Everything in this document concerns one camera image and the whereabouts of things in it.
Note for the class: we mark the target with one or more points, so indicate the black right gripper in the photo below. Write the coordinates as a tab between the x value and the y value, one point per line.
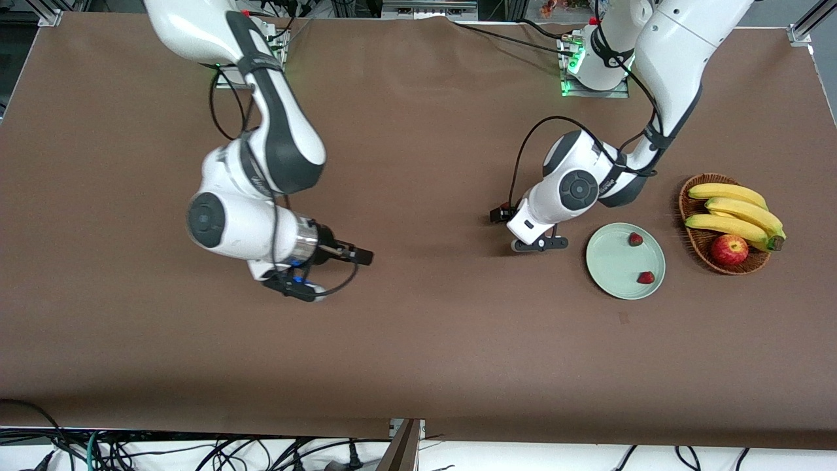
326	248

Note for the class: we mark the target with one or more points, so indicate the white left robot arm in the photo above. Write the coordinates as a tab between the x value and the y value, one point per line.
673	59

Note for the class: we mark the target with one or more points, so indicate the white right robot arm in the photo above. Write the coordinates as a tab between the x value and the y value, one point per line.
242	229

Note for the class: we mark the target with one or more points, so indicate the pale green round plate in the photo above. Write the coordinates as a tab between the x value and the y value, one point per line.
618	261

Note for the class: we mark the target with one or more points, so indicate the table cover sheet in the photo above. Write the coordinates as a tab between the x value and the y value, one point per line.
418	360

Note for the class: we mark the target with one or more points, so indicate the black floor plug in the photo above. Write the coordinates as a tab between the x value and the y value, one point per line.
354	458

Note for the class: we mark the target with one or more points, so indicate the brown wicker basket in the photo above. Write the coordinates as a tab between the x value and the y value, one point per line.
701	252

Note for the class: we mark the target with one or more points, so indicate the orange colourful background items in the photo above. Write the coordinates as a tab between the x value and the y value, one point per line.
552	8

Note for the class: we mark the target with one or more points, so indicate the grey background device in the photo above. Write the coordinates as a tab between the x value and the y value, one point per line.
428	10

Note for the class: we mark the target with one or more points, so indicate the yellow banana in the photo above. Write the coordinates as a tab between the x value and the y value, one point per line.
726	191
745	210
726	226

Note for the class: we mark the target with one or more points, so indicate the red apple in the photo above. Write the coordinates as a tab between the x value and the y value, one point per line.
729	250

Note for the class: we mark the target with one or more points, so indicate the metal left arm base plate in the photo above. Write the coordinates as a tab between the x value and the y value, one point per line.
595	94

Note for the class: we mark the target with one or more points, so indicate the table frame post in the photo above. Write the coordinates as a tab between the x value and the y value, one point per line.
402	451

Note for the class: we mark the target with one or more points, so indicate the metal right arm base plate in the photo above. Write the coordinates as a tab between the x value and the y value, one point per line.
225	84

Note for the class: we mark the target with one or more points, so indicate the aluminium frame profile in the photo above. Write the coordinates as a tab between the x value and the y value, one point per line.
811	23
52	13

